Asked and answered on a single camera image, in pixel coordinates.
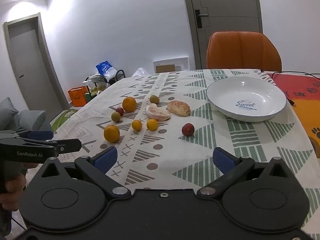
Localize black metal rack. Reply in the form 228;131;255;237
86;69;125;90

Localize red orange printed mat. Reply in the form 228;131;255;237
260;71;320;158

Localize black cable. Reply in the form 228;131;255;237
260;69;320;106

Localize peeled orange half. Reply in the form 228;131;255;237
167;100;191;117

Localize orange chair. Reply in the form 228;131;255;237
206;31;282;71

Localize orange box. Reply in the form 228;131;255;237
68;87;88;107

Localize blue plastic bag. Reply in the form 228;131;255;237
96;60;118;80

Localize brown cardboard sheet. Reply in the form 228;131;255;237
155;64;176;73

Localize white plate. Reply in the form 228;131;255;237
206;76;287;122

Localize green floor mat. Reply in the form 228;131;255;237
51;107;79;133

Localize person's left hand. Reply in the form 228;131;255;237
0;174;27;212

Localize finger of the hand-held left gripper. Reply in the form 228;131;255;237
0;129;54;142
54;139;82;155

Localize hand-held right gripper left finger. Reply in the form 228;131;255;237
37;146;132;200

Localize peeled mandarin segments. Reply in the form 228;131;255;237
145;103;171;121

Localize black door handle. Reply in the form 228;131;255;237
195;8;209;28

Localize grey side door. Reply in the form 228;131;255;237
3;12;68;110

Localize white plastic bag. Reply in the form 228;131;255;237
131;67;150;78

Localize grey cushion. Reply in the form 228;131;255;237
19;109;52;133
0;97;19;130

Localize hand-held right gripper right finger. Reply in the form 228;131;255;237
196;147;302;200

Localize white foam packaging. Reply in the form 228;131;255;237
152;57;189;74

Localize patterned tablecloth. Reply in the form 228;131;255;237
51;69;320;228

